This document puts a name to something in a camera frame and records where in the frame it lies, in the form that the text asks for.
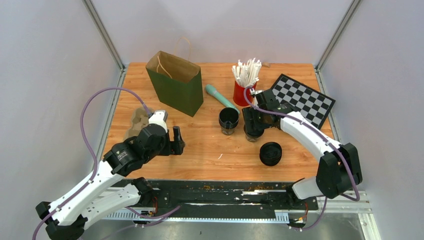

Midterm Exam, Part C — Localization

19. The red cup holder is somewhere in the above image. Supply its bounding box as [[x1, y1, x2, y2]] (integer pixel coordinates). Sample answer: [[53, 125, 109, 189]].
[[233, 80, 257, 107]]

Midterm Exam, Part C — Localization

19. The green paper bag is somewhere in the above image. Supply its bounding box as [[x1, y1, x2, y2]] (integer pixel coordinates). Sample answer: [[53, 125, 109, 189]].
[[145, 36, 204, 117]]

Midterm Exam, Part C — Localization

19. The grey cardboard cup carrier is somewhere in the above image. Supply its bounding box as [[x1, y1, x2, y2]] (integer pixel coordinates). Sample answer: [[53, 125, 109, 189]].
[[123, 107, 149, 141]]

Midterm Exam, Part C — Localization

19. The black white chessboard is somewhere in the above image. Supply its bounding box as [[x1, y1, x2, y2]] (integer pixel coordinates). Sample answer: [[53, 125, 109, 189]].
[[270, 74, 336, 130]]

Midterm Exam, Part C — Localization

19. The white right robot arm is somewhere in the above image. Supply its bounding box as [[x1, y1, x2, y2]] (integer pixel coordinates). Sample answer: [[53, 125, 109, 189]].
[[242, 86, 363, 209]]

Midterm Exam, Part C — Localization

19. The stack of black cups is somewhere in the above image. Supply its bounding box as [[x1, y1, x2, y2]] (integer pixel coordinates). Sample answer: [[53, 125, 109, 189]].
[[218, 107, 239, 136]]

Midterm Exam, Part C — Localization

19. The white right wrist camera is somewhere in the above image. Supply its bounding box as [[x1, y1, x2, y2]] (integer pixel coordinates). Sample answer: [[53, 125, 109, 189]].
[[250, 90, 263, 98]]

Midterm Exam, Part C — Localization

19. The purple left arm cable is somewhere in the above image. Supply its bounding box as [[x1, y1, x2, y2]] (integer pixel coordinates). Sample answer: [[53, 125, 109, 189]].
[[31, 87, 153, 240]]

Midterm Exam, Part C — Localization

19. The teal handheld massager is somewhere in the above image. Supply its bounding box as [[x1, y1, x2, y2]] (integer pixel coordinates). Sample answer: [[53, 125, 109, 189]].
[[204, 84, 241, 114]]

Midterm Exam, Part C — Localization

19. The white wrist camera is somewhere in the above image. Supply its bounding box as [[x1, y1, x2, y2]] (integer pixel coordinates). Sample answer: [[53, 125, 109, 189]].
[[250, 90, 263, 98], [148, 110, 168, 133]]

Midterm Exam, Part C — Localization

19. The white wrapped straws bundle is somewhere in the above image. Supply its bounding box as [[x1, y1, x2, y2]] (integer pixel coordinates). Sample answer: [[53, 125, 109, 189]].
[[231, 58, 262, 88]]

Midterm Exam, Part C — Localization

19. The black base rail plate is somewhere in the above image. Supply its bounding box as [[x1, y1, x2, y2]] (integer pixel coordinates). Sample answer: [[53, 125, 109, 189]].
[[132, 179, 319, 221]]

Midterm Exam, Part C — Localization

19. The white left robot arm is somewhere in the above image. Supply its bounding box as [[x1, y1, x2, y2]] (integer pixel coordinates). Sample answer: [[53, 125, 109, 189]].
[[35, 123, 185, 240]]

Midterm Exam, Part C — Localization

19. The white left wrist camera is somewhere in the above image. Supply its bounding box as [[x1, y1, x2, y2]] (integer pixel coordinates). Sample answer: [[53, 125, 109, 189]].
[[148, 110, 168, 133]]

